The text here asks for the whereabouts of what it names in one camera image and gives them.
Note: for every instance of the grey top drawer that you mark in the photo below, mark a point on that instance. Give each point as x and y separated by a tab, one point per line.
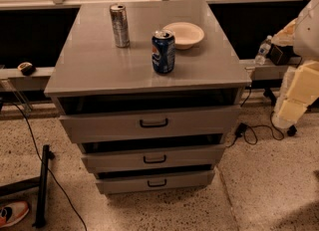
149	124

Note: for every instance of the grey drawer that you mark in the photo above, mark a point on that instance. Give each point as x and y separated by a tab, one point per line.
142	159
149	124
155	182

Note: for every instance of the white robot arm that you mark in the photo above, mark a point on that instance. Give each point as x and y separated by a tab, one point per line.
306	37

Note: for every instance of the grey drawer cabinet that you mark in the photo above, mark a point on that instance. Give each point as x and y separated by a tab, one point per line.
93	76

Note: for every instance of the grey middle drawer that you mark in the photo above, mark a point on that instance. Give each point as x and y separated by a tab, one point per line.
142	159

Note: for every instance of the grey bottom drawer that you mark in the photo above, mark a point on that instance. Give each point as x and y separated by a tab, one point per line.
155	182

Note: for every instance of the small black box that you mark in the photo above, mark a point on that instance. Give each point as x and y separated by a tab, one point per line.
280	55

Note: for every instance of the clear plastic water bottle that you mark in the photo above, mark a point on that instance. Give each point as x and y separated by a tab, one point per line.
263	50

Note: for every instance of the white paper bowl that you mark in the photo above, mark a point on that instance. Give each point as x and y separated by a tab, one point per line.
186	34

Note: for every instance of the blue Pepsi can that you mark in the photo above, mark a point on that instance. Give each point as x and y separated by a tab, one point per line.
163	55

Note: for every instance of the tall silver can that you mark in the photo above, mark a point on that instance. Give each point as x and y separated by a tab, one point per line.
119	20

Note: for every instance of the black metal stand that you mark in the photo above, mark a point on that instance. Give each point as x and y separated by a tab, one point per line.
40	182

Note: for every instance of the orange white sneaker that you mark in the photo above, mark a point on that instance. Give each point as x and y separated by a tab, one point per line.
12	213

